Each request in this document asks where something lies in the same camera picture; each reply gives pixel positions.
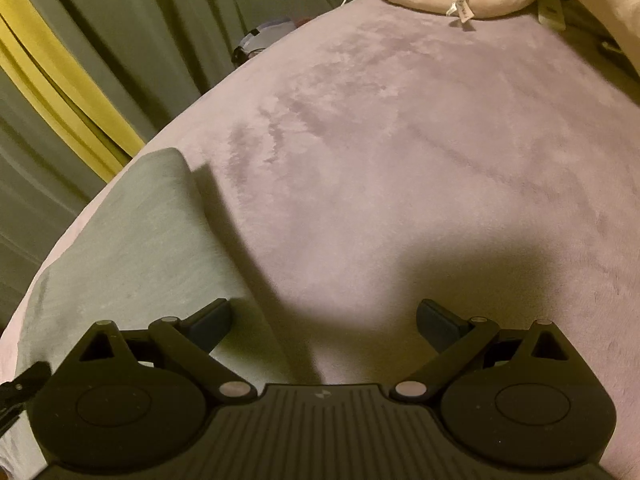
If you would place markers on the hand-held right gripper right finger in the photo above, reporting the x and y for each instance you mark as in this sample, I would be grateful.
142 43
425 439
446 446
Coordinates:
437 324

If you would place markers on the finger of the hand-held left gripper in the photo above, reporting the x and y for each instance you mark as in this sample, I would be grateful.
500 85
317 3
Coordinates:
20 389

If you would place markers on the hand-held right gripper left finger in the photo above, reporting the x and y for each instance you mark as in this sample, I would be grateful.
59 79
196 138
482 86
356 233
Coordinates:
210 323

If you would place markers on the grey pants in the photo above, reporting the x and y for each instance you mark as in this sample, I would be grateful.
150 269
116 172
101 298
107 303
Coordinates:
125 260

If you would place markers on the pink blanket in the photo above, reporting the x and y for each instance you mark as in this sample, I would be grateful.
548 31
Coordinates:
400 160

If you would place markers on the grey-green curtain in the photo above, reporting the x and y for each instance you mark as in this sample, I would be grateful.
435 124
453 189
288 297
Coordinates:
30 210
150 35

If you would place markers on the yellow curtain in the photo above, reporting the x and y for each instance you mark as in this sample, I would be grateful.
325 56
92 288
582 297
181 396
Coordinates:
60 95

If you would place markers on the cream plush toy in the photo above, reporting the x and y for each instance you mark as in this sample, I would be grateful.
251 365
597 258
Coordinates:
625 2

